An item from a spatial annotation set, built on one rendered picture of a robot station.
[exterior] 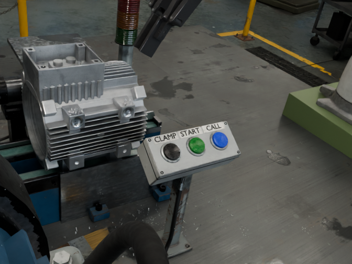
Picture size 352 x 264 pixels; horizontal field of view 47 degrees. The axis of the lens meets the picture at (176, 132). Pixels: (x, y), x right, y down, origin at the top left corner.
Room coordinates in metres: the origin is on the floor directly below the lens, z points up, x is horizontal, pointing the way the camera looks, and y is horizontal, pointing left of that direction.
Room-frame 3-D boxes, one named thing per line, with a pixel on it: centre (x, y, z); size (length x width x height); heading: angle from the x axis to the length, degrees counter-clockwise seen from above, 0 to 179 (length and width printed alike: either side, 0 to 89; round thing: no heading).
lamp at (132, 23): (1.08, 0.18, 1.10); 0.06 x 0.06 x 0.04
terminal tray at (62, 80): (0.67, 0.23, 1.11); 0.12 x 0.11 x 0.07; 128
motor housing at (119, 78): (0.70, 0.19, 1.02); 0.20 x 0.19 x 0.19; 128
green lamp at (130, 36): (1.08, 0.18, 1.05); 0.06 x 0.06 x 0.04
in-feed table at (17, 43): (1.19, 0.42, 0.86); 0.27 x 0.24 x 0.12; 36
